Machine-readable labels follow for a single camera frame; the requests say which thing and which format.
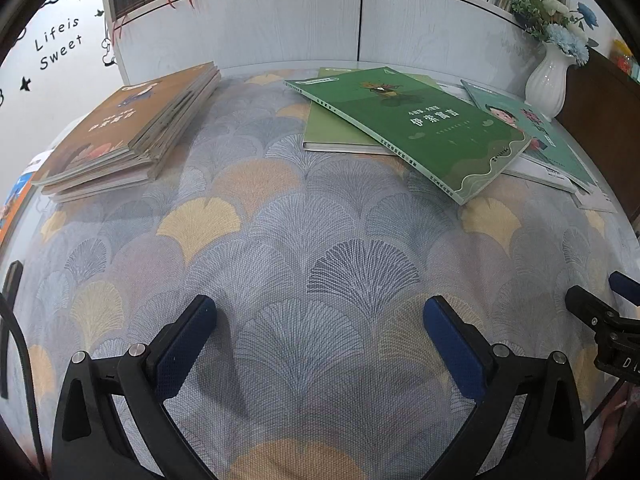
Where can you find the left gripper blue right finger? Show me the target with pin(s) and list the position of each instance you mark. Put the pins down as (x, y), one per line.
(548, 441)

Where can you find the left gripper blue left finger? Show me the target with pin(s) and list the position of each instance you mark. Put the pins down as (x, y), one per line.
(89, 441)

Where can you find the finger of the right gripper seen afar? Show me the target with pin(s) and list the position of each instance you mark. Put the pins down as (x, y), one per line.
(588, 308)

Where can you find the white swordsman cover book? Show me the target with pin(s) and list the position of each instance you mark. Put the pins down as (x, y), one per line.
(591, 197)

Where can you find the teal green cover book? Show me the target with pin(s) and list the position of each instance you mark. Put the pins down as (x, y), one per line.
(547, 147)

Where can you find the dark green cover book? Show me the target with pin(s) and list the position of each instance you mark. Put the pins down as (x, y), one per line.
(459, 147)

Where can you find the brown Aesop fables book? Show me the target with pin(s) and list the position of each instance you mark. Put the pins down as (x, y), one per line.
(125, 120)

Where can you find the light green illustrated book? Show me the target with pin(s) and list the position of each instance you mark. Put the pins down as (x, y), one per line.
(326, 132)

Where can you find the dark brown wooden cabinet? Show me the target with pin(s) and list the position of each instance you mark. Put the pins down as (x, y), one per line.
(601, 111)

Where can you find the white ribbed ceramic vase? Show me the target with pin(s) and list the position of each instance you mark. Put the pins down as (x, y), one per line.
(545, 88)

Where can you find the orange comic cover book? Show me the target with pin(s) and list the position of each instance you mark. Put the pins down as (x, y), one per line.
(18, 197)

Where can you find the blue and white artificial flowers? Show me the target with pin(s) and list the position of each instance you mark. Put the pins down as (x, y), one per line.
(554, 22)

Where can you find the white bookshelf unit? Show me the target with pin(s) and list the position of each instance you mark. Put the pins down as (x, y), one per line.
(460, 39)

